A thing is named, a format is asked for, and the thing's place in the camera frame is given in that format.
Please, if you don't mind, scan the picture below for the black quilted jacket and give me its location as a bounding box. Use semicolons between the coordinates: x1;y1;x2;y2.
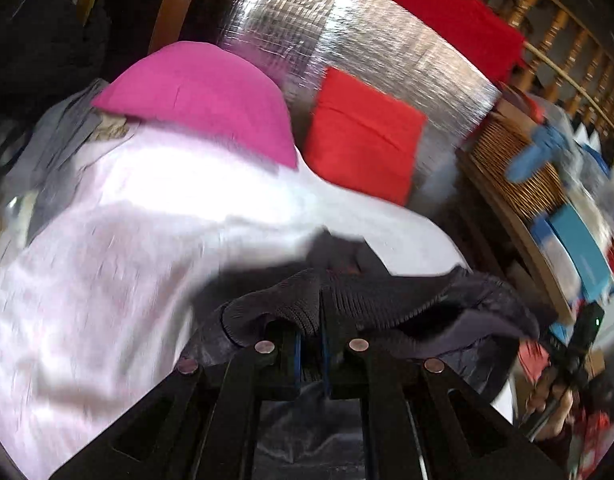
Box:
181;233;540;479

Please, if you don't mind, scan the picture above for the pile of dark clothes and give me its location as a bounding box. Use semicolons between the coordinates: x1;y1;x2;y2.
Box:
0;0;107;122

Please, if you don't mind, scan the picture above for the white embossed bed blanket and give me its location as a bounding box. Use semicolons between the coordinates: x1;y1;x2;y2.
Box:
0;125;464;479

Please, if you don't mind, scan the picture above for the wooden side table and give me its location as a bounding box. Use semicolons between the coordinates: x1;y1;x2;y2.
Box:
457;151;576;325

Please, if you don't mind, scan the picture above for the blue shoe box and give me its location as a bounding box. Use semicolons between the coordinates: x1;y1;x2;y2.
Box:
530;204;614;307

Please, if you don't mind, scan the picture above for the wicker basket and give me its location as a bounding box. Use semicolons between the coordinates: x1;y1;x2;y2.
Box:
468;114;565;221

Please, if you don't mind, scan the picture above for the red square cushion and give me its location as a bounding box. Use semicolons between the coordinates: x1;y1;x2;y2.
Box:
303;66;426;206

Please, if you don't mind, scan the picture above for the blue cloth on basket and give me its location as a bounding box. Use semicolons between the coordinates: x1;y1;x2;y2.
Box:
506;122;569;184

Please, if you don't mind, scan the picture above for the grey folded garment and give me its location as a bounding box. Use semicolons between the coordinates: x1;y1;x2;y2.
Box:
0;78;130;245

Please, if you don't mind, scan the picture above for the pink cushion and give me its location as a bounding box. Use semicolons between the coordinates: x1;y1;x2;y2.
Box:
92;41;297;169

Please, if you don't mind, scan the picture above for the wooden stair railing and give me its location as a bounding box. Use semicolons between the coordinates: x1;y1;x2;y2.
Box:
483;0;614;162

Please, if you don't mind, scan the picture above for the red cloth on railing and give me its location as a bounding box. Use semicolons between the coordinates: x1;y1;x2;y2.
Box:
392;0;525;84

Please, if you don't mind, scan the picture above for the silver foil insulation panel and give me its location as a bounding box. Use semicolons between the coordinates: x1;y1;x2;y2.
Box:
219;0;499;217

